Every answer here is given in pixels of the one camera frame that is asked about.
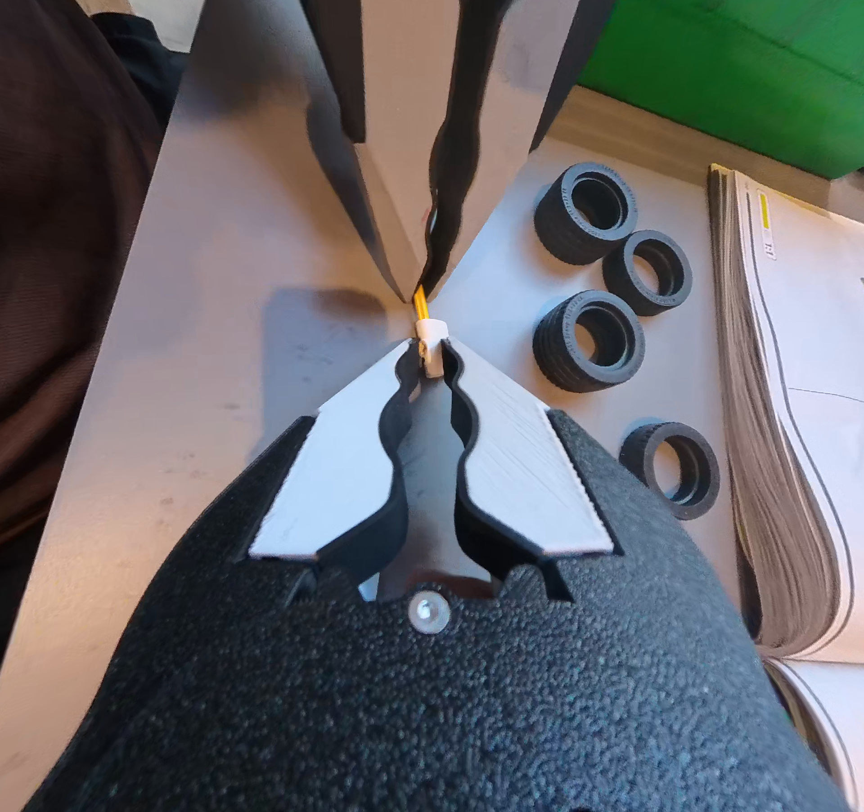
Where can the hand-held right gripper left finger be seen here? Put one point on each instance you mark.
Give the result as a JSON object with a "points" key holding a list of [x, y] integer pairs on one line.
{"points": [[331, 481]]}

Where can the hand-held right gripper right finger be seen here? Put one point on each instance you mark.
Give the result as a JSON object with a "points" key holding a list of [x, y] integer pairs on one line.
{"points": [[533, 481]]}

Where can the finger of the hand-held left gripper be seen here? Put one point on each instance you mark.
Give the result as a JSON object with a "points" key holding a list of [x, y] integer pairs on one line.
{"points": [[526, 70], [405, 83]]}

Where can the green box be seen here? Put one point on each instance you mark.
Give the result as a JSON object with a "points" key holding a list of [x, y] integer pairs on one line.
{"points": [[742, 49]]}

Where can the white brick connector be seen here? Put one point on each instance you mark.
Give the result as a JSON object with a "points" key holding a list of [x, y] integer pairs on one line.
{"points": [[432, 353]]}

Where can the yellow brick axle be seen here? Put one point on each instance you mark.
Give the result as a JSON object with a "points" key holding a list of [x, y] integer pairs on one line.
{"points": [[420, 302]]}

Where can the white instruction booklet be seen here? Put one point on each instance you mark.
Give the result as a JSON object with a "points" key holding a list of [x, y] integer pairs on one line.
{"points": [[810, 353]]}

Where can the grey desk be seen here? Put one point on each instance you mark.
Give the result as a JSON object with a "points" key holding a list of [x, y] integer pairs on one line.
{"points": [[236, 387]]}

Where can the black toy tyre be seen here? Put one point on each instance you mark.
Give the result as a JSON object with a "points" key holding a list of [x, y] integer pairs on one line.
{"points": [[557, 360], [638, 461], [675, 285], [560, 231]]}

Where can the person's black pants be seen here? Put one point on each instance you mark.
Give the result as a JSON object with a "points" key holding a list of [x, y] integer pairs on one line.
{"points": [[142, 63]]}

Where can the person's brown shirt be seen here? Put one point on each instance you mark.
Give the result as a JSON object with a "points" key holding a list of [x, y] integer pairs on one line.
{"points": [[67, 218]]}

